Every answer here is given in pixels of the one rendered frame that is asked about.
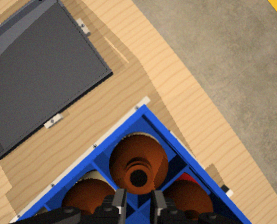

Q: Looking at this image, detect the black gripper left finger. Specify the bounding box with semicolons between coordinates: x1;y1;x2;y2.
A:
9;188;127;224

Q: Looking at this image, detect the grey rectangular tray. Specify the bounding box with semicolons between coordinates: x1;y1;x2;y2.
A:
0;0;113;160

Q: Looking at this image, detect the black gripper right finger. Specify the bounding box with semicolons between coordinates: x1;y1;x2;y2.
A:
150;190;242;224

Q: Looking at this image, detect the dark blue crate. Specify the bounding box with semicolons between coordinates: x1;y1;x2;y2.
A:
17;104;252;224

